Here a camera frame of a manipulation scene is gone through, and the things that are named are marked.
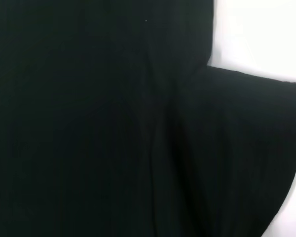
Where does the black shirt with FREE print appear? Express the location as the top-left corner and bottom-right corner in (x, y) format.
(0, 0), (296, 237)

